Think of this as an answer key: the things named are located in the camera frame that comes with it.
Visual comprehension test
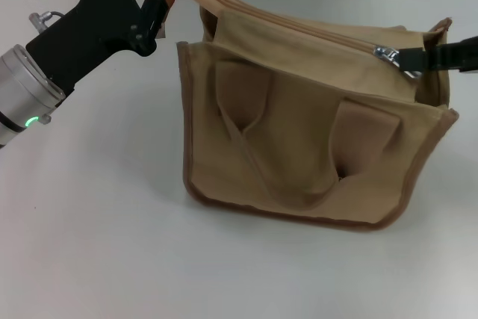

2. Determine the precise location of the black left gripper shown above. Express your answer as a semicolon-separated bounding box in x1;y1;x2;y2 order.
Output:
25;0;176;96

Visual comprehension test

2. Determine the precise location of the silver metal zipper pull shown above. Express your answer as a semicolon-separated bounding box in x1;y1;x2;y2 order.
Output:
373;44;423;80

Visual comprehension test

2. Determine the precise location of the khaki canvas food bag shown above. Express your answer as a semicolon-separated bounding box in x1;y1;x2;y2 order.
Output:
152;0;459;230

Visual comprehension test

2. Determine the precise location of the left gripper cable with plug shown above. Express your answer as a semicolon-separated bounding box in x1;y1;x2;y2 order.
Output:
29;10;68;32

